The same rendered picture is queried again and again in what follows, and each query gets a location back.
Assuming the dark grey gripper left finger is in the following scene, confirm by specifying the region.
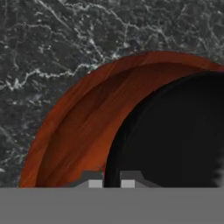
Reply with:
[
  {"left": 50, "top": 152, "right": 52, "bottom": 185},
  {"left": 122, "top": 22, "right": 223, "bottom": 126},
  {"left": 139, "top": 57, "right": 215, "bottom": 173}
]
[{"left": 68, "top": 170, "right": 104, "bottom": 189}]

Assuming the black bowl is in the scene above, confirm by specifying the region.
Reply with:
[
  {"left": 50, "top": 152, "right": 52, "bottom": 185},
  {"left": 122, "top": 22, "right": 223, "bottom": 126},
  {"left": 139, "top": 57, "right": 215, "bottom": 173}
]
[{"left": 103, "top": 70, "right": 224, "bottom": 189}]

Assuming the reddish brown wooden bowl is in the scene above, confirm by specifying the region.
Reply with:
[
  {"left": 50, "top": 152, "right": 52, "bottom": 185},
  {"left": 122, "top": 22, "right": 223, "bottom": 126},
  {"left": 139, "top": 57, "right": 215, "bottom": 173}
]
[{"left": 18, "top": 50, "right": 224, "bottom": 189}]

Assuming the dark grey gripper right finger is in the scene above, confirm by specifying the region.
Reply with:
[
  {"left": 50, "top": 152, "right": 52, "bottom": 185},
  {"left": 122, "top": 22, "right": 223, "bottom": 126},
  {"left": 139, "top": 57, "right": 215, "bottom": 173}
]
[{"left": 120, "top": 170, "right": 161, "bottom": 189}]

